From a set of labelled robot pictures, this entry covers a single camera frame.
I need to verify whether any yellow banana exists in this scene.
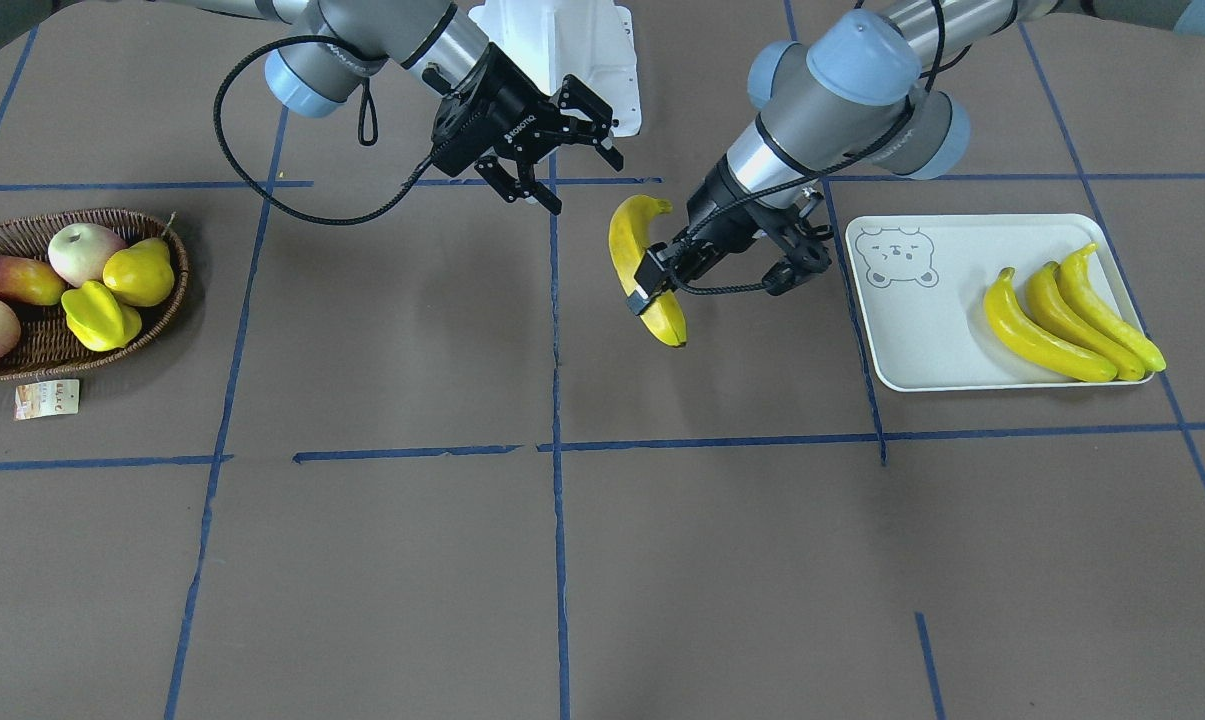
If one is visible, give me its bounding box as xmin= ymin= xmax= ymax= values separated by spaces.
xmin=609 ymin=193 xmax=686 ymax=348
xmin=1056 ymin=242 xmax=1166 ymax=373
xmin=1025 ymin=261 xmax=1146 ymax=380
xmin=982 ymin=266 xmax=1117 ymax=383

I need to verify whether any pale peach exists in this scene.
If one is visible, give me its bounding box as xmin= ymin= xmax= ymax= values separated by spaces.
xmin=46 ymin=222 xmax=128 ymax=288

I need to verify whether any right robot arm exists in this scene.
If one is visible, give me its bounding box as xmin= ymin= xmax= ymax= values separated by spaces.
xmin=195 ymin=1 xmax=624 ymax=216

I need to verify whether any woven brown basket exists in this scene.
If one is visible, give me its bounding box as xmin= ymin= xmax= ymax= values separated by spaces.
xmin=0 ymin=208 xmax=192 ymax=382

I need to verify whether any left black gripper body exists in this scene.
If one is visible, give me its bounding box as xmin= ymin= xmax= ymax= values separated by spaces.
xmin=684 ymin=158 xmax=788 ymax=272

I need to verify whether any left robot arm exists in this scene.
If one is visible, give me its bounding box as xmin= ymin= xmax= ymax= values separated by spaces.
xmin=617 ymin=1 xmax=1205 ymax=318

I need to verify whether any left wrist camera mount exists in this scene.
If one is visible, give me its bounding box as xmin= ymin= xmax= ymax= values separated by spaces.
xmin=748 ymin=188 xmax=834 ymax=296

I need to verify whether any dark red apple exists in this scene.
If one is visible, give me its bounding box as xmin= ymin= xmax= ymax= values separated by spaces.
xmin=0 ymin=255 xmax=67 ymax=306

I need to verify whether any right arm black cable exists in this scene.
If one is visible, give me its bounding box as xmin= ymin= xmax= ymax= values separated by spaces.
xmin=212 ymin=36 xmax=493 ymax=228

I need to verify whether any cream bear plate tray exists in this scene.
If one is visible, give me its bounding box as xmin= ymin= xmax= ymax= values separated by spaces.
xmin=844 ymin=213 xmax=1142 ymax=393

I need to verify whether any white camera pole base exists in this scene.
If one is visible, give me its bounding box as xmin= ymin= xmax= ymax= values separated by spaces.
xmin=468 ymin=1 xmax=642 ymax=138

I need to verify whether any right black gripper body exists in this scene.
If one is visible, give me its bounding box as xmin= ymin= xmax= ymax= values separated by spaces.
xmin=430 ymin=45 xmax=564 ymax=177

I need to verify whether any basket paper label tag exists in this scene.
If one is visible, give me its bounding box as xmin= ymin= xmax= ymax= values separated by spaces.
xmin=13 ymin=378 xmax=81 ymax=421

